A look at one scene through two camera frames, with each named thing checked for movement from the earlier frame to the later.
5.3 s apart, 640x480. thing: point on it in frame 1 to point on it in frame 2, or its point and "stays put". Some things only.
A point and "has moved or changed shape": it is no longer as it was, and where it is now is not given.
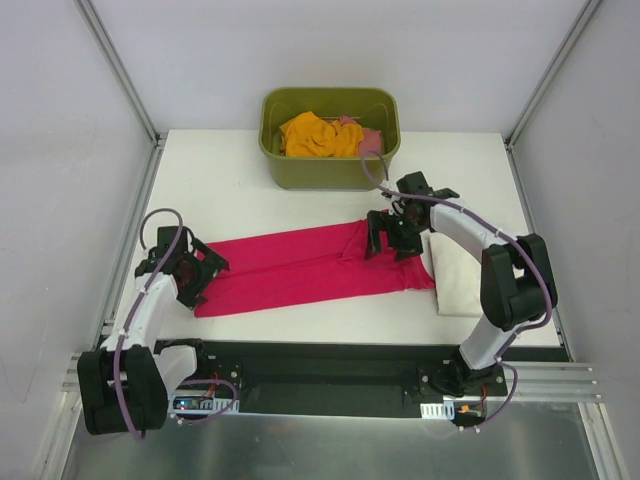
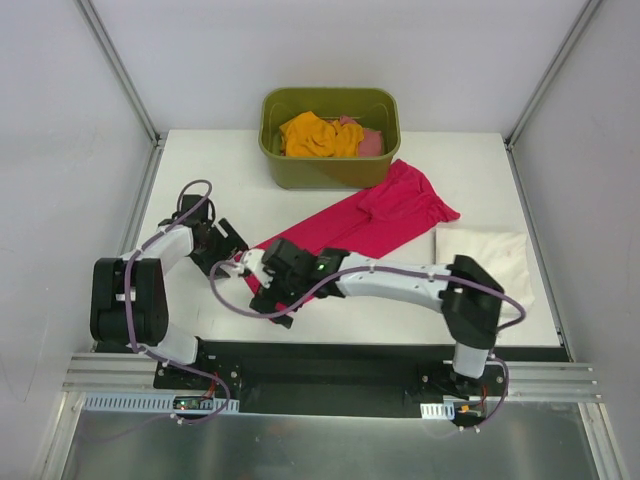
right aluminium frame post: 586,11 stays put
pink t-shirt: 311,266 has moved or changed shape
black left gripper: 201,276 to 220,245
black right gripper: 388,235 to 273,295
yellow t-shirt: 308,135 stays put
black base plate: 402,371 stays put
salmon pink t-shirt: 372,138 stays put
